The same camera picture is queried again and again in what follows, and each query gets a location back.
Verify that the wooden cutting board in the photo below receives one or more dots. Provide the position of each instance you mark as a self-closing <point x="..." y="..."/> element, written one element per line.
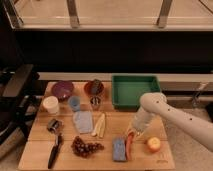
<point x="38" y="147"/>

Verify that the pale banana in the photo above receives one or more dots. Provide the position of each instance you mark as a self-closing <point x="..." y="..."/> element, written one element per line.
<point x="99" y="127"/>

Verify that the small metal tin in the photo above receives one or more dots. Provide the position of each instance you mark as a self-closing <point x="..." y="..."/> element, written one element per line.
<point x="54" y="126"/>

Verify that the blue sponge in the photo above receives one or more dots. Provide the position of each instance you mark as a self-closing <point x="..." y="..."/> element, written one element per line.
<point x="119" y="151"/>

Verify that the white cup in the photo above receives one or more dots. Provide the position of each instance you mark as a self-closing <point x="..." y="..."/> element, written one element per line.
<point x="51" y="104"/>

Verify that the black chair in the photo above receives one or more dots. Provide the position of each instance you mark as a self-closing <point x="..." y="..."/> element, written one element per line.
<point x="15" y="98"/>

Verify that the orange fruit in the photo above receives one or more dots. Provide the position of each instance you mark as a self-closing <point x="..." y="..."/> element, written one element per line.
<point x="154" y="144"/>

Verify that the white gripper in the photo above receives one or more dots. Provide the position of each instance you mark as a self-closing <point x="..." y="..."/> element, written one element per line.
<point x="140" y="122"/>

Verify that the dark grape bunch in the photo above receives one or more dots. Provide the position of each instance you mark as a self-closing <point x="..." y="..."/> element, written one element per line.
<point x="82" y="149"/>

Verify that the small metal cup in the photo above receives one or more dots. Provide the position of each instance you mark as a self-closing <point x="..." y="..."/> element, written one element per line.
<point x="95" y="102"/>

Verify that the red bowl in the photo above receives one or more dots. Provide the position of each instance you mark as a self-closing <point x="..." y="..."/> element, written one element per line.
<point x="87" y="88"/>

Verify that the dark object in red bowl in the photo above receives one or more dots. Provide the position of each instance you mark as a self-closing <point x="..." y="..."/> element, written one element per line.
<point x="96" y="84"/>

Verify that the light blue cloth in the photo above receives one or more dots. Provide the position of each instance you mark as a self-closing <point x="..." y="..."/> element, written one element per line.
<point x="83" y="121"/>

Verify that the black handled knife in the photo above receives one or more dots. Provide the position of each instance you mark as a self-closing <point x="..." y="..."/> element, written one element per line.
<point x="54" y="151"/>

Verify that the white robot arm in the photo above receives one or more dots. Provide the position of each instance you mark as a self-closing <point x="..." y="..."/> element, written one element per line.
<point x="152" y="104"/>

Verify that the small blue cup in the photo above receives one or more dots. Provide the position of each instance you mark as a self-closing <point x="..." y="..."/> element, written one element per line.
<point x="74" y="103"/>

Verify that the green plastic tray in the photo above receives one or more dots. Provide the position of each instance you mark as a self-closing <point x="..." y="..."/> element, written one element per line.
<point x="127" y="90"/>

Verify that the purple bowl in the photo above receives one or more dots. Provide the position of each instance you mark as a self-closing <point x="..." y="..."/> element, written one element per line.
<point x="62" y="89"/>

